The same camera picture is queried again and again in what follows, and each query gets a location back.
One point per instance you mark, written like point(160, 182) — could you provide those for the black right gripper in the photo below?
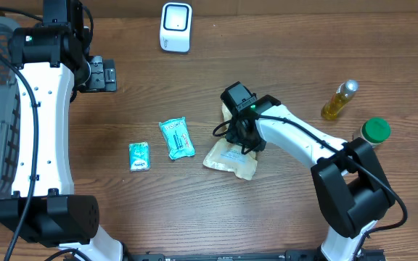
point(236, 138)

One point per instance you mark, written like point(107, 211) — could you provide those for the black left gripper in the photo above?
point(108, 75)

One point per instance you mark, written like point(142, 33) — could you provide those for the brown snack package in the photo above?
point(225, 156)

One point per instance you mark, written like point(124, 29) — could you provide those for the small teal tissue pack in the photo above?
point(139, 156)

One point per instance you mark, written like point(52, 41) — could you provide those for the yellow oil bottle silver cap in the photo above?
point(344, 94)

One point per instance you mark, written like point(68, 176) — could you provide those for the green lid jar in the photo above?
point(375, 131)

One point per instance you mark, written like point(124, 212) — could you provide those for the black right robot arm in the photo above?
point(351, 187)

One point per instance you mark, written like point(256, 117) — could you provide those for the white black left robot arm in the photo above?
point(52, 64)

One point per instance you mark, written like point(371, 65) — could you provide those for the white black barcode scanner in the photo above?
point(175, 27)

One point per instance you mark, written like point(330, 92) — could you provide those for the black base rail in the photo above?
point(223, 257)

